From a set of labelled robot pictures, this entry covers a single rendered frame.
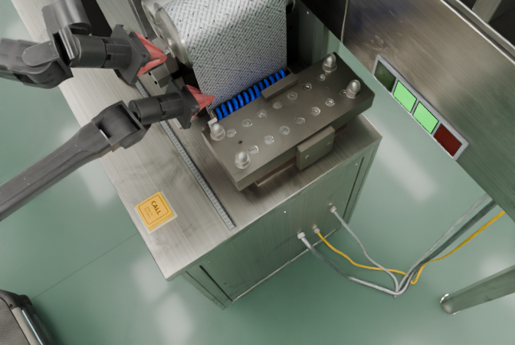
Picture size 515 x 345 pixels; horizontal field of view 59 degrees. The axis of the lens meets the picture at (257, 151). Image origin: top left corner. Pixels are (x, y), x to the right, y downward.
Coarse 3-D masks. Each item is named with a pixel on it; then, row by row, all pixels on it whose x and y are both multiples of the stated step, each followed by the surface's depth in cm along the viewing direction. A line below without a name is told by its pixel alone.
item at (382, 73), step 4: (380, 64) 92; (380, 68) 93; (384, 68) 92; (376, 72) 95; (380, 72) 94; (384, 72) 93; (388, 72) 91; (376, 76) 96; (380, 76) 95; (384, 76) 94; (388, 76) 92; (392, 76) 91; (380, 80) 96; (384, 80) 94; (388, 80) 93; (392, 80) 92; (384, 84) 95; (388, 84) 94; (392, 84) 92; (388, 88) 95
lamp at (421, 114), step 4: (420, 104) 88; (420, 108) 88; (424, 108) 87; (416, 112) 90; (420, 112) 89; (424, 112) 88; (428, 112) 87; (416, 116) 91; (420, 116) 90; (424, 116) 89; (428, 116) 87; (432, 116) 86; (420, 120) 91; (424, 120) 90; (428, 120) 88; (432, 120) 87; (436, 120) 86; (424, 124) 90; (428, 124) 89; (432, 124) 88; (428, 128) 90; (432, 128) 88
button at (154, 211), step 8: (152, 200) 113; (160, 200) 113; (136, 208) 113; (144, 208) 113; (152, 208) 113; (160, 208) 112; (168, 208) 112; (144, 216) 112; (152, 216) 112; (160, 216) 111; (168, 216) 112; (152, 224) 111
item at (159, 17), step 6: (288, 0) 97; (156, 12) 90; (156, 18) 94; (162, 18) 88; (168, 24) 88; (168, 30) 89; (174, 36) 88; (180, 48) 89; (180, 54) 93; (180, 60) 96; (186, 60) 93
